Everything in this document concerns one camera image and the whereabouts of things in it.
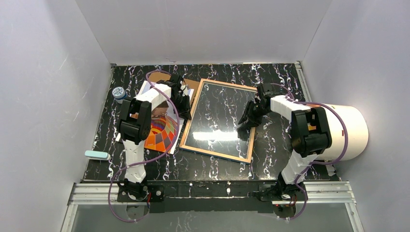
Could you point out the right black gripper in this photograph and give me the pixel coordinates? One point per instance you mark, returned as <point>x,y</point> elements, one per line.
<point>251,113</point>

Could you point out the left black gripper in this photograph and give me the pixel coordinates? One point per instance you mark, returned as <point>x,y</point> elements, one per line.
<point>183,103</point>

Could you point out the brown cardboard backing board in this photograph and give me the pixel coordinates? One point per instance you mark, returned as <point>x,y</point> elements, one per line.
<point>192,86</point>

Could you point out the hot air balloon photo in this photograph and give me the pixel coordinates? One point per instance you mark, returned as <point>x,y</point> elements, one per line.
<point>163,125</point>

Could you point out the clear plastic sheet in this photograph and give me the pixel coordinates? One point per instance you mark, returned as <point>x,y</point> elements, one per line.
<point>221,121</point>

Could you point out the blue wooden picture frame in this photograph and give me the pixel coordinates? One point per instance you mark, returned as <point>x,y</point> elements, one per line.
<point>217,153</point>

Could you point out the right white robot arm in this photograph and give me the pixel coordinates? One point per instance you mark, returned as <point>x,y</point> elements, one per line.
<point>310,136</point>

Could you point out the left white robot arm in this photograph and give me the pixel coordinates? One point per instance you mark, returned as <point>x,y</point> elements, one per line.
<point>134,127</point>

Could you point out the small blue lidded jar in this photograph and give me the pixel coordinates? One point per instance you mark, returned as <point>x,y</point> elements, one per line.
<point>119,94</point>

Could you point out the light blue eraser block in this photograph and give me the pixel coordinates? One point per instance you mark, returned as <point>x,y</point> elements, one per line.
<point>97,155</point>

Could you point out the white cylinder with orange face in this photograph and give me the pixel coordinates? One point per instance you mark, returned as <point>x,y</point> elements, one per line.
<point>356,129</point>

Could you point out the aluminium rail base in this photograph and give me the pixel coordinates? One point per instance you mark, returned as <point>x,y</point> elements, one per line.
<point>212,207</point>

